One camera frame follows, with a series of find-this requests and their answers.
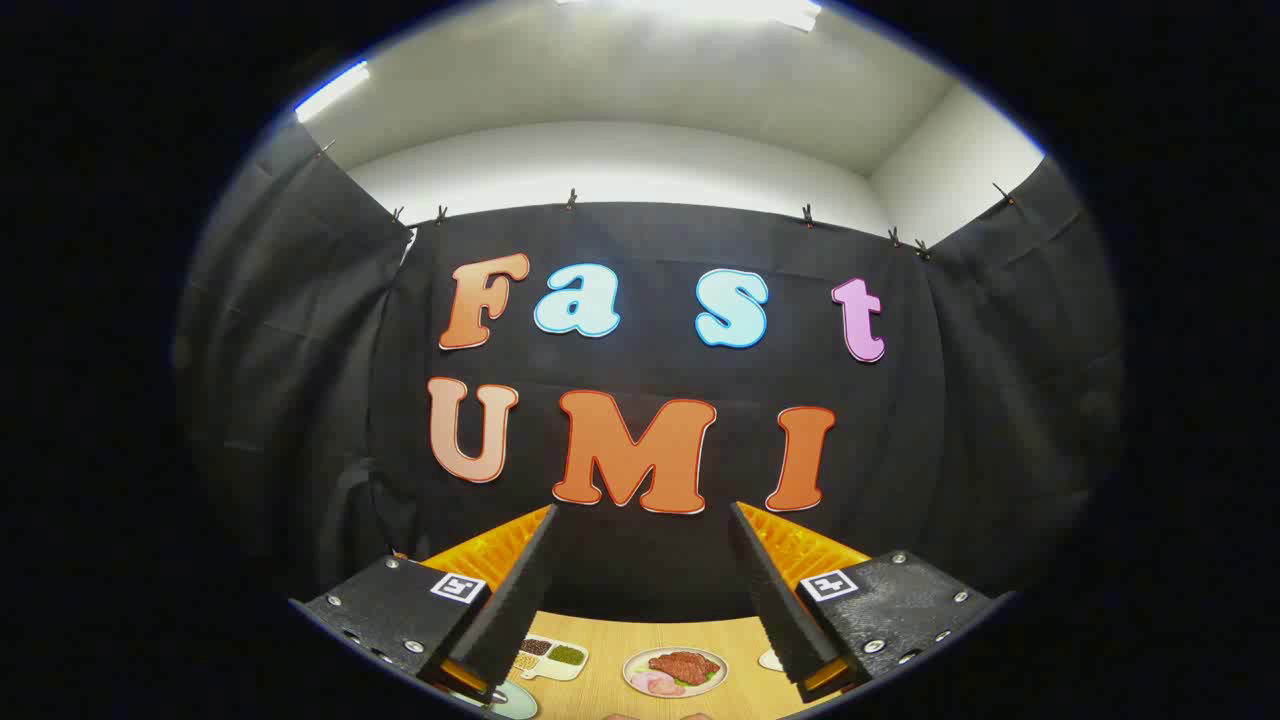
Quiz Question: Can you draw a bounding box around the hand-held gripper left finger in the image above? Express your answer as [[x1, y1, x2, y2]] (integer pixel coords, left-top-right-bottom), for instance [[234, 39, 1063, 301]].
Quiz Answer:
[[290, 505, 558, 706]]

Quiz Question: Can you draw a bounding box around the beige plate with meat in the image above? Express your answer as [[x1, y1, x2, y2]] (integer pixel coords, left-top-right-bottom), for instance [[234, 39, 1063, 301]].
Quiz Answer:
[[622, 646, 729, 698]]

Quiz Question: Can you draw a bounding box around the light blue plate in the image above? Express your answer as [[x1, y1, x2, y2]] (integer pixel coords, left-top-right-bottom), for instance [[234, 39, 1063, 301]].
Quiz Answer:
[[450, 680, 539, 720]]

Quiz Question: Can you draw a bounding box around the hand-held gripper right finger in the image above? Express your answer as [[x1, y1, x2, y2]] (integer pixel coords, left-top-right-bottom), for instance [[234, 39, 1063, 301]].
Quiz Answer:
[[729, 501, 1011, 706]]

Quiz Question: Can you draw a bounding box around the brown meat steak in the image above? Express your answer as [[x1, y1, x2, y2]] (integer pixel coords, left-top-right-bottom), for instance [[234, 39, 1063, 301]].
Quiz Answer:
[[648, 651, 707, 686]]

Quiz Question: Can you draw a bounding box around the short ceiling light strip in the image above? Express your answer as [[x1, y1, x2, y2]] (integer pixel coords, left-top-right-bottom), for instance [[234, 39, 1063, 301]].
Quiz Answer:
[[293, 60, 371, 124]]

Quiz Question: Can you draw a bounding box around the white divided tray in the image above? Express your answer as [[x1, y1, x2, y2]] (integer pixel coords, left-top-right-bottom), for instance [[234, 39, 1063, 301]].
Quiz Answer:
[[512, 635, 590, 683]]

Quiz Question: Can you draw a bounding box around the row of black cloth clips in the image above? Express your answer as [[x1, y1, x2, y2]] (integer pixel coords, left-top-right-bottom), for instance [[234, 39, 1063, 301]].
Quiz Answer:
[[318, 140, 1016, 261]]

